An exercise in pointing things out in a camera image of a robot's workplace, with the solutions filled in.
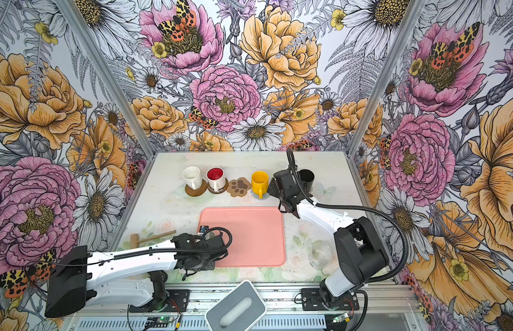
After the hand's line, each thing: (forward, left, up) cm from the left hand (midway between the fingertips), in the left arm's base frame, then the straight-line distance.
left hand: (202, 265), depth 78 cm
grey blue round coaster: (+32, -20, -1) cm, 37 cm away
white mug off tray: (+40, +11, +4) cm, 42 cm away
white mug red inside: (+42, 0, +1) cm, 42 cm away
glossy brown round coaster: (+36, -2, -4) cm, 36 cm away
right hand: (+28, -29, +8) cm, 41 cm away
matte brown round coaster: (+37, +9, -4) cm, 38 cm away
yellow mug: (+34, -22, +5) cm, 41 cm away
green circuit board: (-16, +14, -5) cm, 22 cm away
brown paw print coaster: (+39, -11, -4) cm, 40 cm away
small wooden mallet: (+12, +31, -3) cm, 33 cm away
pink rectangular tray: (+13, -21, -4) cm, 25 cm away
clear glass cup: (+5, -46, -4) cm, 47 cm away
